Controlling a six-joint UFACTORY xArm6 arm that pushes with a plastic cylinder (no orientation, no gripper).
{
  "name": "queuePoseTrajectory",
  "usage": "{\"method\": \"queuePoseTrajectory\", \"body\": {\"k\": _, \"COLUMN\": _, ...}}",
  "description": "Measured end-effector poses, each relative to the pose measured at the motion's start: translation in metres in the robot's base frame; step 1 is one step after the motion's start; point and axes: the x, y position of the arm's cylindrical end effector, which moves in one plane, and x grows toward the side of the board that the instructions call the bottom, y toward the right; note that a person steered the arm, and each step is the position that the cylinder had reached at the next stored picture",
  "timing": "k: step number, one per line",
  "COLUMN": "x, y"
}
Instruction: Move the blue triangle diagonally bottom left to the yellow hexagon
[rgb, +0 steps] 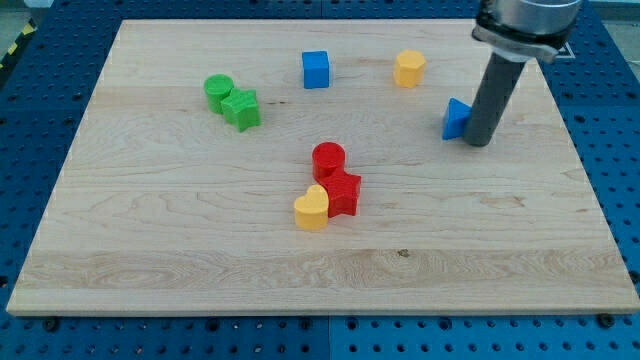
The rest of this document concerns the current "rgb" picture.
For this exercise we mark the yellow hexagon block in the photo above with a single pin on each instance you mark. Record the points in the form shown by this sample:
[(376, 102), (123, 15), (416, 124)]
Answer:
[(409, 68)]

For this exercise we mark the red star block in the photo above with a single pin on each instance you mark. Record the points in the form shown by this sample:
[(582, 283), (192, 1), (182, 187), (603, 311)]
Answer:
[(343, 191)]

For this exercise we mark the blue cube block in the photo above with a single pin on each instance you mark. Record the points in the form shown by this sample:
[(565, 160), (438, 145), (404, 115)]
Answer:
[(316, 69)]

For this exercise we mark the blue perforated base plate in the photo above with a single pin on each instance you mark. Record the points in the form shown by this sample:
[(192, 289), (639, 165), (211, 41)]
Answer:
[(47, 77)]

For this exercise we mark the blue triangle block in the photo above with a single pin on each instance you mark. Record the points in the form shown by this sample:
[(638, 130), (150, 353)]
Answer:
[(455, 119)]

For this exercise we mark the light wooden board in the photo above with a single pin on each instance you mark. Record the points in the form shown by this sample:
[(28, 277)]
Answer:
[(236, 167)]

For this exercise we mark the green cylinder block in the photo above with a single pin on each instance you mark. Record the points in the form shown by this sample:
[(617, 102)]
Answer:
[(217, 87)]

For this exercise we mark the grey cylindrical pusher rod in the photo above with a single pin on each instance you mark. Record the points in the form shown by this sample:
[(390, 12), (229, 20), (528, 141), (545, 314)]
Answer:
[(496, 87)]

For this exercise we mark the red cylinder block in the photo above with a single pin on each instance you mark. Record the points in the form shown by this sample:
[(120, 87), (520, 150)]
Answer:
[(327, 158)]

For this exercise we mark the green star block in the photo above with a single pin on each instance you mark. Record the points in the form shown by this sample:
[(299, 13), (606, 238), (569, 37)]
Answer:
[(241, 109)]

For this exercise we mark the yellow heart block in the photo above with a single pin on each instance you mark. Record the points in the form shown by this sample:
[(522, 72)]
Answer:
[(311, 209)]

